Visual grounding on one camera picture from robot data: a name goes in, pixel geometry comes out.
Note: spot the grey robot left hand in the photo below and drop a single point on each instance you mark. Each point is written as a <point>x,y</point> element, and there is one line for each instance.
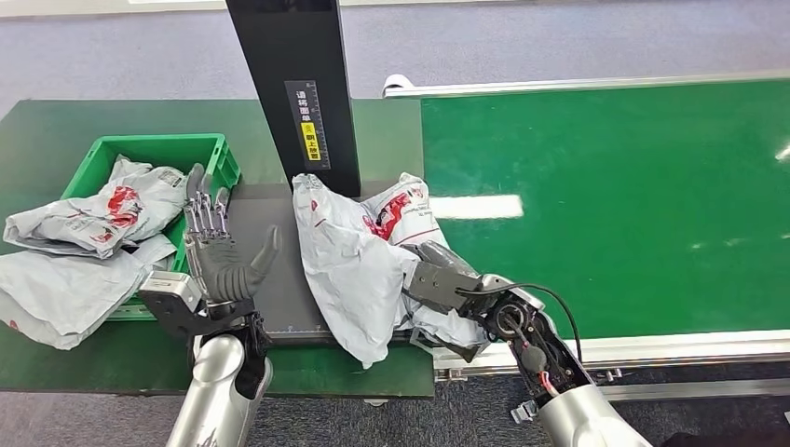
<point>222,271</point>

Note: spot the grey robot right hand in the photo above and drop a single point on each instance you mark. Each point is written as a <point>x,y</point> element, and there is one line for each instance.
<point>441,281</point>

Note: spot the white mailer bag black print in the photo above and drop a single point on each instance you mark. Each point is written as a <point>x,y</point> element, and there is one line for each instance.
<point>345,271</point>

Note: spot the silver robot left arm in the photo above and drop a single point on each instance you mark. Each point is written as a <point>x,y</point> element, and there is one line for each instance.
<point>213,395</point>

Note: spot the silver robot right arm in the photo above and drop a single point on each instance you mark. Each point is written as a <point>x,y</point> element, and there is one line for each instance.
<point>580,413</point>

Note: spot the green conveyor belt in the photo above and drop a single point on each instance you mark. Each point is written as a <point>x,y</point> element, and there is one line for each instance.
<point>648,185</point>

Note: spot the black scanner platform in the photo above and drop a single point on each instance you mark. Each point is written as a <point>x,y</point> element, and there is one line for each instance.
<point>287,305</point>

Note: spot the green plastic crate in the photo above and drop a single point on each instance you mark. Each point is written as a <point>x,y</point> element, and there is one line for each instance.
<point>210,148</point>

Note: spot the grey mailer bag red logo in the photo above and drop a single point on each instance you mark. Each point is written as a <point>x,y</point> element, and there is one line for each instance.
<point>92,222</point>

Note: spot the plain grey mailer bag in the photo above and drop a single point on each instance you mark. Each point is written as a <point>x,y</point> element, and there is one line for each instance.
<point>62,290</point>

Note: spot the black yellow column label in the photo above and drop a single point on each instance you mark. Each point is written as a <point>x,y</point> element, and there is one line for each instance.
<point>307,123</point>

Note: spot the black scanner column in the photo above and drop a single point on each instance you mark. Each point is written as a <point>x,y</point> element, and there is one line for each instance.
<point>296,49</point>

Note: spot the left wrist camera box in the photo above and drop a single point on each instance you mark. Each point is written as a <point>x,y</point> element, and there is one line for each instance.
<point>170,299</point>

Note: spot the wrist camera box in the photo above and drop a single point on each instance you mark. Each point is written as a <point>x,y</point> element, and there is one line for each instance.
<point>460,348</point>
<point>170,299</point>

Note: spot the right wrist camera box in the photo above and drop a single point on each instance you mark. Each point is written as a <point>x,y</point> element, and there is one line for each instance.
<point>460,348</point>

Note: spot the thin aluminium conveyor rail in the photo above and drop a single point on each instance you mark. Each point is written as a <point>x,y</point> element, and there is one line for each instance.
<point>555,85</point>

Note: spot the wide aluminium conveyor rail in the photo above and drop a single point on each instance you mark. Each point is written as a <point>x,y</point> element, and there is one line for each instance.
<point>679,347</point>

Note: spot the grey conveyor frame beam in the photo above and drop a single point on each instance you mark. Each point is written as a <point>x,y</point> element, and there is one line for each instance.
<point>710,388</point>

